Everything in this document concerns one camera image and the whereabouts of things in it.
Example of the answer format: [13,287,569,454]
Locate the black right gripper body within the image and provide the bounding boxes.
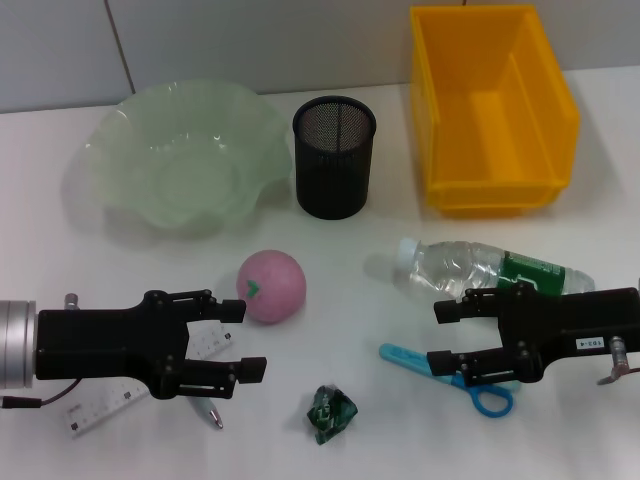
[498,287,640,385]

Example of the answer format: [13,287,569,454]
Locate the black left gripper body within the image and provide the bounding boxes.
[35,289,191,401]

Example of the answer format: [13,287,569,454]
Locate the clear water bottle green label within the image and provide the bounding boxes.
[392,237,597,304]

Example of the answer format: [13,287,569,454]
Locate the pink peach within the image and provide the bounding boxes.
[235,248,307,327]

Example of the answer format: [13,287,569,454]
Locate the green plastic wrapper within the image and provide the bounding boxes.
[305,383,359,445]

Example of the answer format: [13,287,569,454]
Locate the blue scissors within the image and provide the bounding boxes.
[378,342,515,417]

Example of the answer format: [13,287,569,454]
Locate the silver ballpoint pen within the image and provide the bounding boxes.
[188,397,225,430]

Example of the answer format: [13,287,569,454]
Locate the clear plastic ruler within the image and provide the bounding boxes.
[64,322,236,440]

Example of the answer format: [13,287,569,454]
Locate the pale green glass fruit plate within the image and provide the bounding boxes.
[82,78,294,240]

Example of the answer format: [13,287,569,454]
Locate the black mesh pen holder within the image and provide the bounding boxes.
[292,95,377,221]

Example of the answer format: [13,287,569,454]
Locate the yellow plastic bin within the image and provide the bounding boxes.
[409,4,582,219]

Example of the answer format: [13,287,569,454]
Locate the right gripper black plug cable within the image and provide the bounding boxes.
[596,335,640,386]

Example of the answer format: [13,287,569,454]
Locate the gripper black plug cable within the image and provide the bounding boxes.
[596,335,640,386]
[0,380,82,412]

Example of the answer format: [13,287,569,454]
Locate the left gripper black plug cable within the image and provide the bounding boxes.
[0,380,82,412]

